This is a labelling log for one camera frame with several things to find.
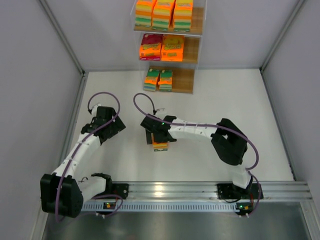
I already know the orange yellow sponge pack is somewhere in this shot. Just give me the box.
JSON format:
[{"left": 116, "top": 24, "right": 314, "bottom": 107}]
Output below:
[{"left": 152, "top": 142, "right": 168, "bottom": 152}]

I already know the small green orange sponge pack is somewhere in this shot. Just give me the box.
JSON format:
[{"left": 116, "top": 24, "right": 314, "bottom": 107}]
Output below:
[{"left": 158, "top": 69, "right": 173, "bottom": 92}]

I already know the pink Scrub Mommy box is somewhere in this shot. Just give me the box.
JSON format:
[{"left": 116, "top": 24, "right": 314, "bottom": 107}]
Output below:
[{"left": 139, "top": 33, "right": 163, "bottom": 61}]

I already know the orange Scrub Daddy box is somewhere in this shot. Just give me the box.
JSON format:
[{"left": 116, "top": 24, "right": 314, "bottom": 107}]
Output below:
[{"left": 161, "top": 34, "right": 185, "bottom": 62}]

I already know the orange sponge pack label side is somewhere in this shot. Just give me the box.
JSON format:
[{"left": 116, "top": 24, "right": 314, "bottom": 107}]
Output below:
[{"left": 135, "top": 0, "right": 157, "bottom": 27}]

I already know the orange sponge box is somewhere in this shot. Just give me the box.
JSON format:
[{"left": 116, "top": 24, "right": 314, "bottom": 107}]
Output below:
[{"left": 173, "top": 0, "right": 194, "bottom": 32}]

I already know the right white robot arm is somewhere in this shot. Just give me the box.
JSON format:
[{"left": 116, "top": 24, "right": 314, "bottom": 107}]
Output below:
[{"left": 140, "top": 114, "right": 253, "bottom": 200}]

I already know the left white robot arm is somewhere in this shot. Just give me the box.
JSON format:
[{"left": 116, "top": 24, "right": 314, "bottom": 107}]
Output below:
[{"left": 40, "top": 104, "right": 126, "bottom": 218}]

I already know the clear acrylic shelf unit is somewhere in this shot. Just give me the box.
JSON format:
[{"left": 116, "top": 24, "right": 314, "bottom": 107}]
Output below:
[{"left": 130, "top": 0, "right": 208, "bottom": 94}]

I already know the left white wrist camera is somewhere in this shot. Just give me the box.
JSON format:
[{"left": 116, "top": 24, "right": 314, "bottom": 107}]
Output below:
[{"left": 88, "top": 103, "right": 102, "bottom": 116}]

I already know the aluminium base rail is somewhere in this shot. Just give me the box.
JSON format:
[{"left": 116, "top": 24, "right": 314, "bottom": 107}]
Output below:
[{"left": 39, "top": 180, "right": 313, "bottom": 213}]

